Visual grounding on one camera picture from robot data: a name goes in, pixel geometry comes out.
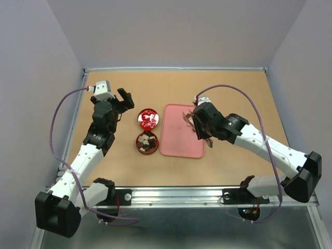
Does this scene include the metal serving tongs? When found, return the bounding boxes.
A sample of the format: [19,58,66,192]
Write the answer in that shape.
[183,110,213,148]

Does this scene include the red embossed tin lid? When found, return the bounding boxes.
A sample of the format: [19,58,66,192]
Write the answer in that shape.
[137,108,159,131]

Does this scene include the red round tin box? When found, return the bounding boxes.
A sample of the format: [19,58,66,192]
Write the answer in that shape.
[135,130,159,155]

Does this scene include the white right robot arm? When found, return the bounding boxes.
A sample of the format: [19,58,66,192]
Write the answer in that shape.
[191,101,322,203]

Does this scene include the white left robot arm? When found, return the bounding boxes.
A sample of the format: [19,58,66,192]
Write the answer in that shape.
[35,86,138,238]

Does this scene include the pink plastic tray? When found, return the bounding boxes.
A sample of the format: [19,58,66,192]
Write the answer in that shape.
[159,104,205,159]

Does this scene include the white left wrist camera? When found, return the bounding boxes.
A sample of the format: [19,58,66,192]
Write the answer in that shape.
[94,80,113,101]

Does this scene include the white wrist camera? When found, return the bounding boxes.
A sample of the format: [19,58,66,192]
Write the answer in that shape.
[193,96,211,106]
[94,80,113,101]

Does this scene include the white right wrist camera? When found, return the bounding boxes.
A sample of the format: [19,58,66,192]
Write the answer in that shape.
[193,96,211,106]

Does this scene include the aluminium mounting rail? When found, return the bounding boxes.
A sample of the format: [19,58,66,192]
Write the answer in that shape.
[83,183,319,209]

